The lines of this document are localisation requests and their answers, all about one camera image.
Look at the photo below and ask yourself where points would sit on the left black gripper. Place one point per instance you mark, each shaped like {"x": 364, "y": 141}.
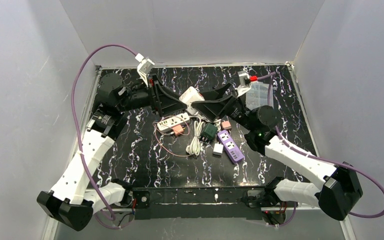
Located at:
{"x": 155, "y": 98}

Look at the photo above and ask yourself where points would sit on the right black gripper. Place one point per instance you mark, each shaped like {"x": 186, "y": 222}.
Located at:
{"x": 229, "y": 104}

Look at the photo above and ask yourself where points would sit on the white tiger power strip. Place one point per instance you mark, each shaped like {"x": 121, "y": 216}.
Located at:
{"x": 188, "y": 97}

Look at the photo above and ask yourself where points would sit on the white USB charger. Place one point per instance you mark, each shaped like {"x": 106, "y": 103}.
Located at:
{"x": 218, "y": 149}

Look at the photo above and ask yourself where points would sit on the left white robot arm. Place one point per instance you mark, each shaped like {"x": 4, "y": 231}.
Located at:
{"x": 68, "y": 201}

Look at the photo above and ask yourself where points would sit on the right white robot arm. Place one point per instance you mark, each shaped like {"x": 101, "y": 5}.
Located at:
{"x": 334, "y": 188}

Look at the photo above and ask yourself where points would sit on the green power adapter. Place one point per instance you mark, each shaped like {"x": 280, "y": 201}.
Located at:
{"x": 208, "y": 132}

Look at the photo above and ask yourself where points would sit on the clear plastic parts box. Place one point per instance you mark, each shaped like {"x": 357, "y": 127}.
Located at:
{"x": 258, "y": 94}

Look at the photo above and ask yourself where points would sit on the purple power strip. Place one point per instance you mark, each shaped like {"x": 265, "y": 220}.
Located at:
{"x": 230, "y": 147}

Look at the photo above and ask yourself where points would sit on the pink charger with cable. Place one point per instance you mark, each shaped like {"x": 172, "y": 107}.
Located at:
{"x": 178, "y": 130}

